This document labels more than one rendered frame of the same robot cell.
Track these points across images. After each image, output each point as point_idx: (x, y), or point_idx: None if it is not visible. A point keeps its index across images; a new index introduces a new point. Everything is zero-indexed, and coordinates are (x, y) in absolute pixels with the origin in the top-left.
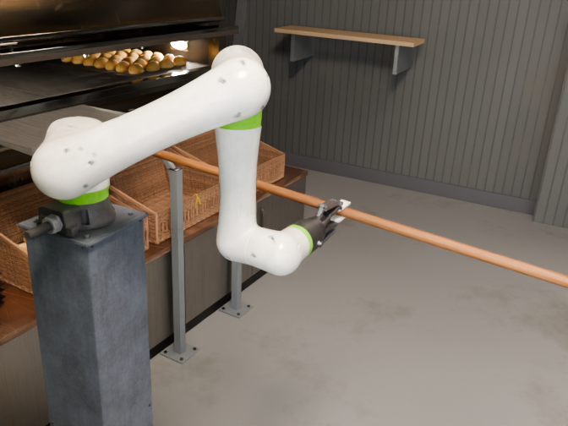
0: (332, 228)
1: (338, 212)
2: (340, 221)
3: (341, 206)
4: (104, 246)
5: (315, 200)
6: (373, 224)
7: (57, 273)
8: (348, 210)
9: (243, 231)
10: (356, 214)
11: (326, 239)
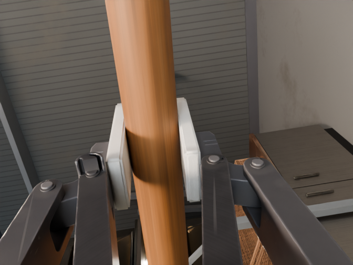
0: (232, 199)
1: (156, 156)
2: (190, 141)
3: (75, 161)
4: None
5: (149, 255)
6: None
7: None
8: (124, 107)
9: None
10: (123, 58)
11: (336, 259)
